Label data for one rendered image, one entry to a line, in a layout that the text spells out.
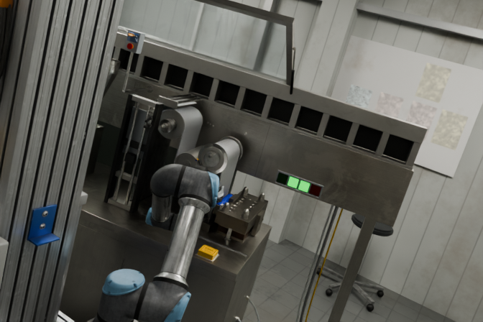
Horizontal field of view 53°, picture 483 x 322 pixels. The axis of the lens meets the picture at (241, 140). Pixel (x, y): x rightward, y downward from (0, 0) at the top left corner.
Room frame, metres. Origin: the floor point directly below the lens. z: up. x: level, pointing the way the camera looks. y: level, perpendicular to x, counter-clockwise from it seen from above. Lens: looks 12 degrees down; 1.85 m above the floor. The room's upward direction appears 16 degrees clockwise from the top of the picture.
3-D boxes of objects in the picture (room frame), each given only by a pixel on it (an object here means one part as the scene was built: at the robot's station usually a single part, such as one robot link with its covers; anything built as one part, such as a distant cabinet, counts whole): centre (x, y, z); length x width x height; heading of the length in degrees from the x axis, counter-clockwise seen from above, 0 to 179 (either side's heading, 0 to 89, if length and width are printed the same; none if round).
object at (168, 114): (2.39, 0.32, 1.33); 0.25 x 0.14 x 0.14; 167
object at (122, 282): (1.35, 0.22, 0.98); 0.13 x 0.12 x 0.14; 92
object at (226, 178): (2.31, 0.02, 1.11); 0.23 x 0.01 x 0.18; 167
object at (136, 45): (2.36, 0.63, 1.66); 0.07 x 0.07 x 0.10; 76
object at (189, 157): (2.35, 0.19, 1.17); 0.26 x 0.12 x 0.12; 167
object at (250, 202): (2.32, -0.11, 1.00); 0.40 x 0.16 x 0.06; 167
